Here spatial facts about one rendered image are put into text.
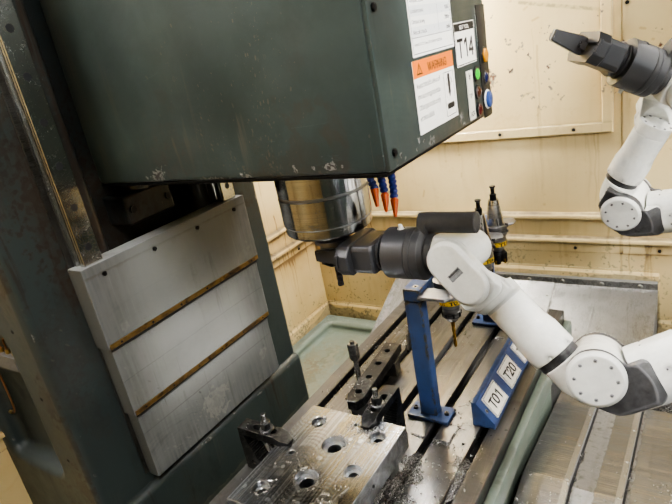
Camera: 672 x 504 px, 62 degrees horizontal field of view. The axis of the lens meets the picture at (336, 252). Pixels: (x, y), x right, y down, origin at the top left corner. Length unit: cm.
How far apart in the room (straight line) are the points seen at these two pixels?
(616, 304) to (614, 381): 111
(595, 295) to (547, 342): 111
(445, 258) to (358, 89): 28
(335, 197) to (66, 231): 54
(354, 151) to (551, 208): 123
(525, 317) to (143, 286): 78
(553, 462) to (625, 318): 64
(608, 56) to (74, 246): 104
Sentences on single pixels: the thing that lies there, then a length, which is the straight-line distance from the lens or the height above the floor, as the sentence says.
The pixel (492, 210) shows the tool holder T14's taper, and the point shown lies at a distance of 146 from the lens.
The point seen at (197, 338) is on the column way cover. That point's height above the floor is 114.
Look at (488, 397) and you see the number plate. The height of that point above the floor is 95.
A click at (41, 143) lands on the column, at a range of 114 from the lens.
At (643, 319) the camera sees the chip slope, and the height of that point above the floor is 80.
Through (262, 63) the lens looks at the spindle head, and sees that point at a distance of 84.
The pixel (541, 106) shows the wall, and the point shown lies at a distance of 185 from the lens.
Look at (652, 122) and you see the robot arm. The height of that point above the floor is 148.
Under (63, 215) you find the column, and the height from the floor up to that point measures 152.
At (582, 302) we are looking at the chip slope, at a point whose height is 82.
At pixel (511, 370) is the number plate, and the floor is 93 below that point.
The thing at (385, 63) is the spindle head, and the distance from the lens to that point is 77.
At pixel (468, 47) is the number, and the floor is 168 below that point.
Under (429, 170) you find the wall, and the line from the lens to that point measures 202.
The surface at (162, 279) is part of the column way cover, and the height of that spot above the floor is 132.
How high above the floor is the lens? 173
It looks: 20 degrees down
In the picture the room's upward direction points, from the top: 11 degrees counter-clockwise
